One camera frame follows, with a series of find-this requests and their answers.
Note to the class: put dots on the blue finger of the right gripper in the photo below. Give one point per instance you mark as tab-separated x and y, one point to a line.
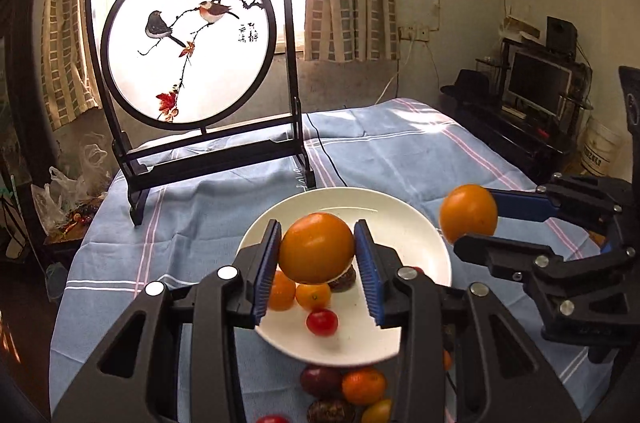
520	205
504	258

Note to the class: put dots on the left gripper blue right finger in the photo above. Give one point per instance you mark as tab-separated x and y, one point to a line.
399	296

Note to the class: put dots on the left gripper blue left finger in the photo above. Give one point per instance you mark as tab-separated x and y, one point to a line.
233	296

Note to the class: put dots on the small yellow kumquat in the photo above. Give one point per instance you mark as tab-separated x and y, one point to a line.
313	296

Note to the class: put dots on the red cherry tomato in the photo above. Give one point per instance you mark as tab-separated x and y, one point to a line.
322	322

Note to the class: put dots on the large orange mandarin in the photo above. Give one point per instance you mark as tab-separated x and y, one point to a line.
317	248

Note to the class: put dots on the dark red plum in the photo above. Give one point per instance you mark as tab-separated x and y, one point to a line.
321	382

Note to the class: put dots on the brown water chestnut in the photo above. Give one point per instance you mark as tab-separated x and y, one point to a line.
344	282
331	411

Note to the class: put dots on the white ceramic plate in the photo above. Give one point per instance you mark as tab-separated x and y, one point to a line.
357	341

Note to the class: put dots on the blue striped tablecloth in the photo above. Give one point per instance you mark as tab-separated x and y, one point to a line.
402	148

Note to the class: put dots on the white bucket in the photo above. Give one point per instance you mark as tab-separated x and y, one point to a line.
600	146

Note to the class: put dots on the computer monitor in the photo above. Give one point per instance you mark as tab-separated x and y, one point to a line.
538	82

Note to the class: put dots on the black hat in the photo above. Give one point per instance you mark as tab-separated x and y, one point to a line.
470	87

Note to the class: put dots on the white plastic bag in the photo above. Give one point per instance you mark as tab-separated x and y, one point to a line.
57	201

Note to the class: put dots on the left checkered curtain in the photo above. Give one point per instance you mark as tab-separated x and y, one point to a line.
67	79

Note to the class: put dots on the bird painting screen black frame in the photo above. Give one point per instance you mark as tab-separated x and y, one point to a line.
197	87

